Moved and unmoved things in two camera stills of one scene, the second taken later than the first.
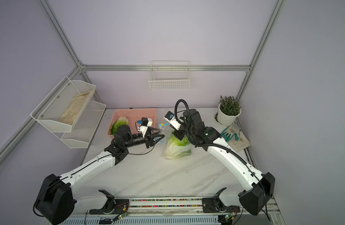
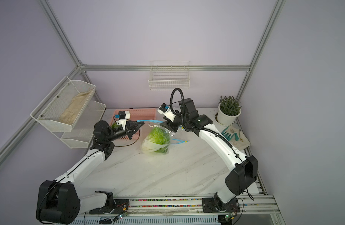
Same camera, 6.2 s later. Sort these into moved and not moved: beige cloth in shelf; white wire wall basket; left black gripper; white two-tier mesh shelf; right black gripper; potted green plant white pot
Moved: left black gripper; right black gripper
Not moved: beige cloth in shelf; white two-tier mesh shelf; potted green plant white pot; white wire wall basket
